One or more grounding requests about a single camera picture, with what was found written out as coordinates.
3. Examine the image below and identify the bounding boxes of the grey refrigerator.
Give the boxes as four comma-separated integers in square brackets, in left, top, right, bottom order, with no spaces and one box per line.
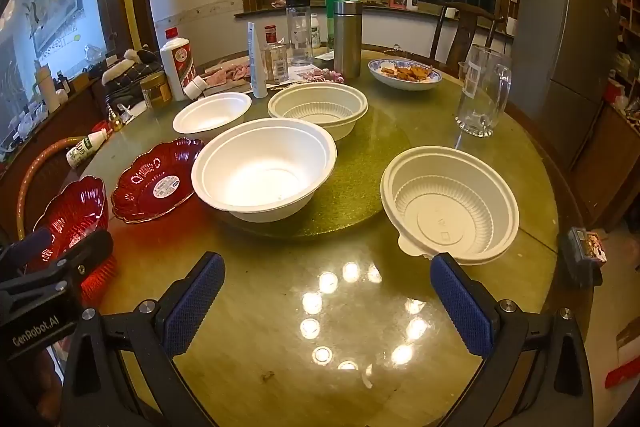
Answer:
[509,0,624,170]

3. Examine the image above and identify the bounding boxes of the cream tumbler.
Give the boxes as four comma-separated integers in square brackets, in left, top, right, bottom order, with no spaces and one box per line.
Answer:
[34,62,61,114]

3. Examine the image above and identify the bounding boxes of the glass bottle with red cap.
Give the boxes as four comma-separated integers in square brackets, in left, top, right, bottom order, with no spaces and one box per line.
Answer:
[260,25,290,84]

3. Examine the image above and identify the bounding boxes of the large white foam bowl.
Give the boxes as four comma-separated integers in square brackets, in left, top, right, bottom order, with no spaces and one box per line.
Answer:
[191,117,338,224]

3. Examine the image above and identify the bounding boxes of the white tube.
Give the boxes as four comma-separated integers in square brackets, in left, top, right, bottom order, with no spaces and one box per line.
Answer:
[246,22,270,98]

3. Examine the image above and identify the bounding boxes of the black quilted fur-trimmed slipper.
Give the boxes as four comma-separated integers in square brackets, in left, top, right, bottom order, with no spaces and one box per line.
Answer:
[101,48,166,108]

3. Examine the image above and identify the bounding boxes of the dark wooden chair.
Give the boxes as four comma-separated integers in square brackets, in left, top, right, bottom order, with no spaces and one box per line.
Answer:
[429,0,506,68]

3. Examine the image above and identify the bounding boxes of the red and yellow hoop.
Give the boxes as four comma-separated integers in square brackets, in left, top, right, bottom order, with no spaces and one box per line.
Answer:
[16,137,84,243]

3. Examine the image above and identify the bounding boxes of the pink wrapped candies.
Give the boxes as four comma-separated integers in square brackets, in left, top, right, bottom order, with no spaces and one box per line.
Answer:
[299,67,346,84]

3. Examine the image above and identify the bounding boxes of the white liquor bottle red label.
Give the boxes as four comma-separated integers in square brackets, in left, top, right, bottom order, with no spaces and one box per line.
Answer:
[159,27,197,102]

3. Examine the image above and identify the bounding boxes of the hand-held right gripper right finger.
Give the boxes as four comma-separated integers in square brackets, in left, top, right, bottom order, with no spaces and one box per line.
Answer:
[431,253,593,427]

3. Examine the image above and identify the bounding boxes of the white drink bottle red cap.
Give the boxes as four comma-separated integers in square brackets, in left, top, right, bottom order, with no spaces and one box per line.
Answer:
[66,128,112,169]

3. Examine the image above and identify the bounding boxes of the red scalloped plate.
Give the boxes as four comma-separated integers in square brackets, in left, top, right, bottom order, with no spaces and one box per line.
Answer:
[31,175,111,275]

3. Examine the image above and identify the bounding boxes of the cream ribbed plastic bowl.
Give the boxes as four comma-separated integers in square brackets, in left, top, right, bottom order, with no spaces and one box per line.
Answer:
[380,146,520,266]
[267,81,370,141]

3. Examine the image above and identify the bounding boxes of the wooden sideboard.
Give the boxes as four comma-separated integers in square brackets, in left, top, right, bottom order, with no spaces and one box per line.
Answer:
[0,77,109,228]

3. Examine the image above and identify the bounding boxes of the small white foam bowl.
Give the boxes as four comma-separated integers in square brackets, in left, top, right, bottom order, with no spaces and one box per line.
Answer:
[172,91,253,138]

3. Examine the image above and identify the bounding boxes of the steel thermos flask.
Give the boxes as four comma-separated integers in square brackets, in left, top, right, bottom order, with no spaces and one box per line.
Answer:
[332,0,363,79]

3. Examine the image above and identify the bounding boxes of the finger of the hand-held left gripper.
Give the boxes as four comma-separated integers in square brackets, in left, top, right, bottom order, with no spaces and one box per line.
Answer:
[0,229,114,303]
[0,227,53,270]

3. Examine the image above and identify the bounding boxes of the pink meat pieces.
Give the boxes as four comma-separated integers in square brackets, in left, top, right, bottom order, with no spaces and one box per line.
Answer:
[206,62,251,86]

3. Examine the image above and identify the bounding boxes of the jar with amber lid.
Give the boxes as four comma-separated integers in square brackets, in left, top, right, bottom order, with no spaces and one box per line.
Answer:
[140,71,174,110]

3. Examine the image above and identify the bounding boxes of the blue rimmed plate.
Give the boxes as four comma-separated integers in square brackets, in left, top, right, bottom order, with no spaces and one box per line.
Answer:
[368,58,443,92]

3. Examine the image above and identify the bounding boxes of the clear glass pitcher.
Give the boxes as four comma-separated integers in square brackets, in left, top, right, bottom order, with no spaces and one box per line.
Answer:
[454,44,513,139]

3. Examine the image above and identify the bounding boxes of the clear bottle with black lid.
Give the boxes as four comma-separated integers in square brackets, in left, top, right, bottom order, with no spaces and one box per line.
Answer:
[285,0,315,68]

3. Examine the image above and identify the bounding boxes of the green round turntable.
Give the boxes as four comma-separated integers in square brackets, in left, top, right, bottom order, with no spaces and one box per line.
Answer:
[219,107,417,241]

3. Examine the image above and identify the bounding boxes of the red plate with sticker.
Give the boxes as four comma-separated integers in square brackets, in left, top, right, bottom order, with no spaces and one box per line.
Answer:
[110,137,206,224]

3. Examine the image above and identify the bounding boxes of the fried food pieces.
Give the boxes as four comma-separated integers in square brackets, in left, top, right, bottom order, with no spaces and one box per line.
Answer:
[380,63,434,82]

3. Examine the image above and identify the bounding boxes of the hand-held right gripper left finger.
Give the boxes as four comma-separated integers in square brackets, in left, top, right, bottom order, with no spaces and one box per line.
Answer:
[62,252,226,427]

